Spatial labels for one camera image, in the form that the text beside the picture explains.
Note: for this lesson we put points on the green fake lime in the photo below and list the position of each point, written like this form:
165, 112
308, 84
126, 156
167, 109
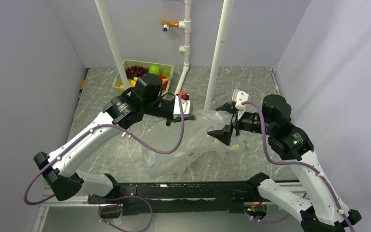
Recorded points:
155, 69

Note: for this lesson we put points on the dark red grape bunch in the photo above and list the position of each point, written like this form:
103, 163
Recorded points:
135, 71

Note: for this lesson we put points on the green fake starfruit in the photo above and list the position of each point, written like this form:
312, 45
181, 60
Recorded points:
166, 73

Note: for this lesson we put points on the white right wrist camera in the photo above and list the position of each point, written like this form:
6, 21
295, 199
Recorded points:
239, 97

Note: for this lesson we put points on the white PVC pipe frame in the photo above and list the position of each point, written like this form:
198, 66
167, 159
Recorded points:
185, 49

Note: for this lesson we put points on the clear printed plastic bag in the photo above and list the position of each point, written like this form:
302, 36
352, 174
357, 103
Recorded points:
195, 143

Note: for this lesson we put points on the orange brass faucet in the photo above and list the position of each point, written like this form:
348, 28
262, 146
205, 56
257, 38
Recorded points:
166, 25

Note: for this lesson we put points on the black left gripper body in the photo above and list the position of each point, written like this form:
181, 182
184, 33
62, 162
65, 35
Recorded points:
160, 108

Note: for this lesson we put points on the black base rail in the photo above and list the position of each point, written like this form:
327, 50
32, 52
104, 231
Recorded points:
181, 197

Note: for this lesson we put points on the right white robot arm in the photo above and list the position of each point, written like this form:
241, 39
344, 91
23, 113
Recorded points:
284, 144

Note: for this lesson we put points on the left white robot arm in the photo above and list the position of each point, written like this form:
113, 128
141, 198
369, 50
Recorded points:
60, 168

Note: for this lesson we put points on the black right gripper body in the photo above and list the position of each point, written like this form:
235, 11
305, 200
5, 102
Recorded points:
250, 122

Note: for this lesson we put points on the red fake apple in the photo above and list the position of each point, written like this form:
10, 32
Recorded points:
164, 82

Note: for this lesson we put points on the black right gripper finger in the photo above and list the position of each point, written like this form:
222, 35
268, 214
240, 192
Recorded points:
223, 135
227, 107

